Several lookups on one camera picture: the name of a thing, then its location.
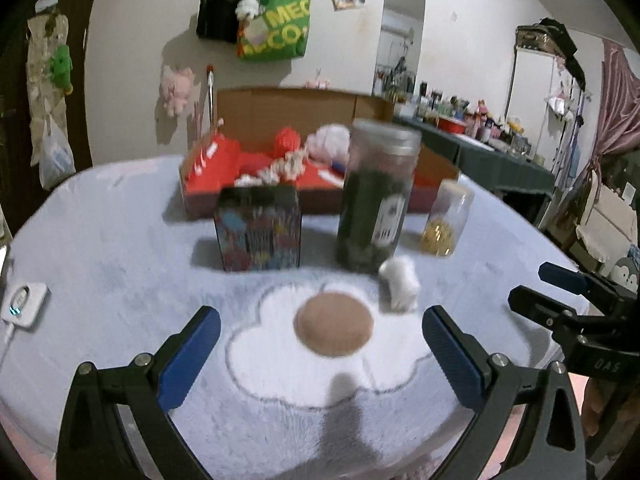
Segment blue cloth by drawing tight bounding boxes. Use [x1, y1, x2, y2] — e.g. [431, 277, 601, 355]
[330, 160, 346, 176]

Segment white plastic bag hanging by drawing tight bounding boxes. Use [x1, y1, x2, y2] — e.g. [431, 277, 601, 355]
[38, 115, 76, 191]

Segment person's right hand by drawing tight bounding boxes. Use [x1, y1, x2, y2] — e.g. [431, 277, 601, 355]
[580, 378, 603, 438]

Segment black patterned tin box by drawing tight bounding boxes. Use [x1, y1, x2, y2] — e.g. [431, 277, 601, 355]
[214, 184, 302, 272]

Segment pale pink pig plush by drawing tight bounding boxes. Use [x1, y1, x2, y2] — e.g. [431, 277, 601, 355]
[160, 65, 195, 118]

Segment coral pink mesh loofah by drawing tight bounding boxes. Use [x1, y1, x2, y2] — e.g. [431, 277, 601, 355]
[272, 127, 302, 158]

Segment small white plush keychain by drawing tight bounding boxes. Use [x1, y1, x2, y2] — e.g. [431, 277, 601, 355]
[235, 0, 264, 22]

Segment red-lined cardboard box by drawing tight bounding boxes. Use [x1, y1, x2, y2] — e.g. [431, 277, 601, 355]
[179, 87, 459, 220]

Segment table with dark cloth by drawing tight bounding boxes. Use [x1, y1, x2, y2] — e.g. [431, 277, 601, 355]
[393, 117, 554, 224]

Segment white wardrobe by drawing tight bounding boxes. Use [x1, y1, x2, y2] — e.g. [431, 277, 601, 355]
[506, 18, 586, 169]

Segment red-tipped stick handle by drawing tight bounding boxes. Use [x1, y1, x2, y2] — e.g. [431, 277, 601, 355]
[206, 64, 216, 129]

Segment green tote bag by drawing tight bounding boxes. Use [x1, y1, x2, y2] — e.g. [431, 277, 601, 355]
[236, 0, 311, 63]

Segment light blue fleece blanket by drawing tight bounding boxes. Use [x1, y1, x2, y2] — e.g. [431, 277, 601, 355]
[0, 152, 591, 480]

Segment white wall charger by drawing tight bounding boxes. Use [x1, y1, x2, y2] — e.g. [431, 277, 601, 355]
[1, 283, 50, 330]

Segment brown round cushion puff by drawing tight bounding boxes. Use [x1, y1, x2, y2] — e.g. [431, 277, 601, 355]
[294, 292, 374, 358]

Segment wall mirror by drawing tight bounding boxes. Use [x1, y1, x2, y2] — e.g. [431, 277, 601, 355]
[372, 0, 426, 100]

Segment cream rope scrunchie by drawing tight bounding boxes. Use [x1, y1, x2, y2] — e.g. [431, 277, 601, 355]
[234, 150, 307, 188]

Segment pink curtain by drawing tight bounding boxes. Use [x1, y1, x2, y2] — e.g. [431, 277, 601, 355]
[570, 39, 639, 220]

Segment white mesh bath loofah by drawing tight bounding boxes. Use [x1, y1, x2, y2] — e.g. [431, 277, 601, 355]
[305, 124, 350, 165]

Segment red bowl on table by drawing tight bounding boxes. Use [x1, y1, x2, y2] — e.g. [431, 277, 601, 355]
[437, 116, 466, 134]

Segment small jar gold beads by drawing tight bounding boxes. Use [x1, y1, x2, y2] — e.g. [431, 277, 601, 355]
[420, 179, 475, 257]

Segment black bag on wall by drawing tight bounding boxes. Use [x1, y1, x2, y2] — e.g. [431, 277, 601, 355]
[196, 0, 242, 44]

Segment white fluffy soft toy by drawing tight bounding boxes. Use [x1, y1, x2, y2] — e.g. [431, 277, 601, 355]
[378, 256, 421, 312]

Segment red knitted soft toy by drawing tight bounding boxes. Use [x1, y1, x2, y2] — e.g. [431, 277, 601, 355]
[236, 152, 272, 178]

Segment pink bear plush on wall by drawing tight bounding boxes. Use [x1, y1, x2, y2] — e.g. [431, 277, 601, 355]
[305, 78, 330, 90]

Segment green plush on door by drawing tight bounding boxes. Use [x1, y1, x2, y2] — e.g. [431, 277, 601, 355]
[49, 44, 73, 96]

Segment glass jar silver lid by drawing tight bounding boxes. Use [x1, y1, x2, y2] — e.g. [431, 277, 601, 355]
[335, 118, 421, 274]

